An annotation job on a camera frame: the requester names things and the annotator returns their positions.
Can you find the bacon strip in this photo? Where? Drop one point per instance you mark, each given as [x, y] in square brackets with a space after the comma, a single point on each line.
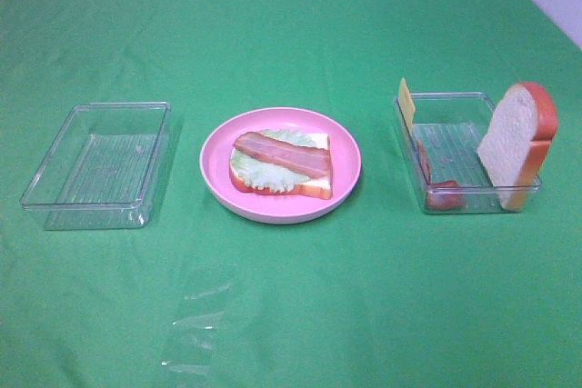
[444, 195]
[309, 160]

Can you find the bread slice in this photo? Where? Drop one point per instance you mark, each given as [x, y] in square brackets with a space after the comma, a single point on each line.
[521, 131]
[311, 192]

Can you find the green lettuce leaf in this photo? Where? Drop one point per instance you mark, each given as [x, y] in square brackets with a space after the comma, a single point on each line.
[255, 174]

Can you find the pink round plate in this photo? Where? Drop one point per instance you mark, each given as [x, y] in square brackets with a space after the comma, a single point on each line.
[279, 209]

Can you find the yellow cheese slice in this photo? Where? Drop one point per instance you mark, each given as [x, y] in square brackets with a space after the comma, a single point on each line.
[406, 104]

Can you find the green tablecloth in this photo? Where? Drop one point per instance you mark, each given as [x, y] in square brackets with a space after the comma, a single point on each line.
[375, 294]

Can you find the right clear plastic tray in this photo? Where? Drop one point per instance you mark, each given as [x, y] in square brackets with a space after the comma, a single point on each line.
[451, 125]

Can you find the clear plastic tray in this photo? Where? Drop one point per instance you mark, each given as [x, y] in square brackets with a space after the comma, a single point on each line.
[451, 125]
[104, 168]

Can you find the left clear plastic tray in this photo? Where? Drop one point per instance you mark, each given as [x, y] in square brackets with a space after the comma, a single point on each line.
[104, 168]

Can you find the clear plastic film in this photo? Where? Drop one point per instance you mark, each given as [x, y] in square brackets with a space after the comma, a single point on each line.
[191, 341]

